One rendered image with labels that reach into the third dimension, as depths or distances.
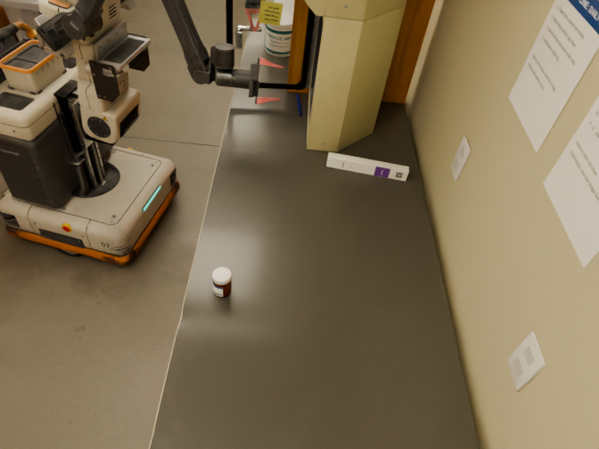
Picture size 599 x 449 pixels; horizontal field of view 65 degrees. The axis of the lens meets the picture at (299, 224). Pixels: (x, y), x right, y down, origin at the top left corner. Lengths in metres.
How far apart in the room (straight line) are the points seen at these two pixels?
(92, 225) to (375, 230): 1.42
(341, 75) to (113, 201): 1.39
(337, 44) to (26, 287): 1.86
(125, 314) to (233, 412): 1.37
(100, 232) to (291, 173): 1.11
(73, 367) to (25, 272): 0.61
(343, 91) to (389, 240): 0.50
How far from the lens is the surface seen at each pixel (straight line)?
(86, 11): 1.73
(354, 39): 1.49
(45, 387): 2.30
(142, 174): 2.61
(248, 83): 1.54
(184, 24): 1.55
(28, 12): 3.58
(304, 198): 1.50
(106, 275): 2.55
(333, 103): 1.59
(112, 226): 2.37
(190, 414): 1.11
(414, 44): 1.94
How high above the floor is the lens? 1.97
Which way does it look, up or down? 47 degrees down
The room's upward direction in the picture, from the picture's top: 8 degrees clockwise
